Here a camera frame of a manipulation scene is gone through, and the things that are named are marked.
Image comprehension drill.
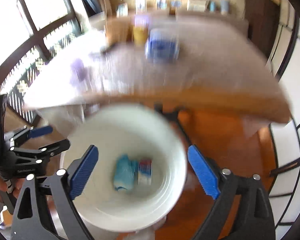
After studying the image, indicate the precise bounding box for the small teal cup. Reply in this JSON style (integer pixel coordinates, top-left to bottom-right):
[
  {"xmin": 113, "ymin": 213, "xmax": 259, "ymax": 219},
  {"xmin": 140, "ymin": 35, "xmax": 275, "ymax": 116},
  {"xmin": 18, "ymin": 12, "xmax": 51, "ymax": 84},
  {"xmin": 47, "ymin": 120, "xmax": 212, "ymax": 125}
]
[{"xmin": 209, "ymin": 1, "xmax": 216, "ymax": 12}]

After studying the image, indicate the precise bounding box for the grey blue cylinder speaker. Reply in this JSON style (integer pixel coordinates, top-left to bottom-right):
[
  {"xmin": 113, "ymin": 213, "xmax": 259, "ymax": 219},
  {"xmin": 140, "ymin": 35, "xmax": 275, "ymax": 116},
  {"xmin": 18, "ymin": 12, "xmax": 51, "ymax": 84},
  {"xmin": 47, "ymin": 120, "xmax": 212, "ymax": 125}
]
[{"xmin": 220, "ymin": 0, "xmax": 230, "ymax": 15}]

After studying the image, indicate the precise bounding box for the brown cardboard box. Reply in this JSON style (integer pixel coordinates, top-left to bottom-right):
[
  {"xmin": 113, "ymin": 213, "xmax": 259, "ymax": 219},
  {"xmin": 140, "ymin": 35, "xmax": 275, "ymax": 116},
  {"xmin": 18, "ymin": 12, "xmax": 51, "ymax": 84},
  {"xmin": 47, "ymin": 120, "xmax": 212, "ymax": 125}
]
[{"xmin": 106, "ymin": 17, "xmax": 133, "ymax": 45}]

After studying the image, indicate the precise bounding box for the stack of books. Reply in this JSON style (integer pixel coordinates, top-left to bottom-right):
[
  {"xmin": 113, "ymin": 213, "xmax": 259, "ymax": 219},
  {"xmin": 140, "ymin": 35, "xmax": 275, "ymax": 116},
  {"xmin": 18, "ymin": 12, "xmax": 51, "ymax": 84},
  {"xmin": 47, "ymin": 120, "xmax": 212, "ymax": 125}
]
[{"xmin": 186, "ymin": 0, "xmax": 210, "ymax": 12}]

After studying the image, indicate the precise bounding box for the photo frame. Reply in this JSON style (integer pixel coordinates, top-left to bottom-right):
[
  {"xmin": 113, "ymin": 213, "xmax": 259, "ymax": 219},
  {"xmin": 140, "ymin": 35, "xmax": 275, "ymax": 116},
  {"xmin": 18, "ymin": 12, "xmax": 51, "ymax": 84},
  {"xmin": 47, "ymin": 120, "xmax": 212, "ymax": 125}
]
[
  {"xmin": 135, "ymin": 0, "xmax": 147, "ymax": 14},
  {"xmin": 156, "ymin": 0, "xmax": 167, "ymax": 10},
  {"xmin": 170, "ymin": 0, "xmax": 181, "ymax": 8},
  {"xmin": 116, "ymin": 3, "xmax": 128, "ymax": 17}
]

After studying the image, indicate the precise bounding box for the white trash bin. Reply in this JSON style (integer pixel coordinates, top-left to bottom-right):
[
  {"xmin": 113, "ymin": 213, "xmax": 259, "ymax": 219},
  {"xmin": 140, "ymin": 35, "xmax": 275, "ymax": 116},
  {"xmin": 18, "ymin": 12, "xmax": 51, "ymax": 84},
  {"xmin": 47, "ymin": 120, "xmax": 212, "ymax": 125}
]
[{"xmin": 60, "ymin": 104, "xmax": 187, "ymax": 232}]

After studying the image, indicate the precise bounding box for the photo frame far left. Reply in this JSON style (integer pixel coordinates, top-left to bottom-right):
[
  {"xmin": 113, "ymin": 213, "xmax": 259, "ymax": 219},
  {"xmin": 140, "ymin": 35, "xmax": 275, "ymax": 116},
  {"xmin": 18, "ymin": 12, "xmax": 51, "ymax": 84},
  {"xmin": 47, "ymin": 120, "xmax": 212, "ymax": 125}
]
[{"xmin": 116, "ymin": 3, "xmax": 128, "ymax": 17}]

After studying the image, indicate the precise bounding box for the purple ribbed plastic cup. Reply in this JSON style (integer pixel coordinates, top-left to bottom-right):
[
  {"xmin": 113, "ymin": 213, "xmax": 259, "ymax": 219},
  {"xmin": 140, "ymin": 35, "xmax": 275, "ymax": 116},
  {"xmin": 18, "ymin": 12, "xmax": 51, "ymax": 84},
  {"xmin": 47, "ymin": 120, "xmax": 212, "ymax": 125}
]
[{"xmin": 71, "ymin": 59, "xmax": 91, "ymax": 87}]

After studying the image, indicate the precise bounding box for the dark wooden cabinet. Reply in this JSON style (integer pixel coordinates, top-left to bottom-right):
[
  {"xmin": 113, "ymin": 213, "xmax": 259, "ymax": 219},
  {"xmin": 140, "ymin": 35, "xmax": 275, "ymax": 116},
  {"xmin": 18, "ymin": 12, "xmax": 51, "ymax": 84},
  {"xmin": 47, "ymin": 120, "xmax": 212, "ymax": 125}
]
[{"xmin": 244, "ymin": 0, "xmax": 280, "ymax": 57}]

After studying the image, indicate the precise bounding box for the purple hair roller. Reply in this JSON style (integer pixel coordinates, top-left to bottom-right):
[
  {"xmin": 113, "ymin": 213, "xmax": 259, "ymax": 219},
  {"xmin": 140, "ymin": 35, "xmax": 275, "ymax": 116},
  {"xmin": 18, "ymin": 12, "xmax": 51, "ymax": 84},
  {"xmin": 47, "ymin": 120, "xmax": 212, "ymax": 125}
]
[{"xmin": 134, "ymin": 15, "xmax": 150, "ymax": 28}]

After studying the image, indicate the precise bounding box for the red white small packet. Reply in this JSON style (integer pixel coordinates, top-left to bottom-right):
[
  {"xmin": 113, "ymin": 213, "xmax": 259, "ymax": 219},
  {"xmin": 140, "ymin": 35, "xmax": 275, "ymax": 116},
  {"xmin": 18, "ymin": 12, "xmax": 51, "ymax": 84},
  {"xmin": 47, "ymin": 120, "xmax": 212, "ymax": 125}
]
[{"xmin": 138, "ymin": 159, "xmax": 152, "ymax": 185}]

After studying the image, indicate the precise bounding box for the blue white tissue pack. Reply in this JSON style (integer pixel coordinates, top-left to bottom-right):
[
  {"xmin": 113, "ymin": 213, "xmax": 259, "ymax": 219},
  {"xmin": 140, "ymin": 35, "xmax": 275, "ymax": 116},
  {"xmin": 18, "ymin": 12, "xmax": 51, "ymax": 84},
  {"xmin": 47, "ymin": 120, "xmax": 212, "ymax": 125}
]
[{"xmin": 145, "ymin": 28, "xmax": 180, "ymax": 63}]

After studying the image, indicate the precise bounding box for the yellow plastic cap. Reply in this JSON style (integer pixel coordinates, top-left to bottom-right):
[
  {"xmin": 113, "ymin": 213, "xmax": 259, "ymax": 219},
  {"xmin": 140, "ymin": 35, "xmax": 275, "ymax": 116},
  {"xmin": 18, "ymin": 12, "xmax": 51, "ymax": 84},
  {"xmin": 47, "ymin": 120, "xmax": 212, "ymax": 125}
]
[{"xmin": 133, "ymin": 26, "xmax": 148, "ymax": 46}]

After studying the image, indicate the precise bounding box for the person left hand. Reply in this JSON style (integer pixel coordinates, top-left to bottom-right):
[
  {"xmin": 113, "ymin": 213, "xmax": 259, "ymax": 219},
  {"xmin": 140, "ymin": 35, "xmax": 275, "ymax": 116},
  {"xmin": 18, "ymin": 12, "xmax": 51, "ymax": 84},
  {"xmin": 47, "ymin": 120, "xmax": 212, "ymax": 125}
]
[{"xmin": 0, "ymin": 178, "xmax": 25, "ymax": 202}]

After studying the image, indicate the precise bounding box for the teal crumpled trash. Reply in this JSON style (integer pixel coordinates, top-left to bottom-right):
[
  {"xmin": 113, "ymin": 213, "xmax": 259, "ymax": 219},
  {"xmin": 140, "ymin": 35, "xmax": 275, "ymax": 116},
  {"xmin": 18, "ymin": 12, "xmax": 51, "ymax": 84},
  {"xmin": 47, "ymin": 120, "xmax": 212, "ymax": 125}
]
[{"xmin": 113, "ymin": 154, "xmax": 138, "ymax": 191}]

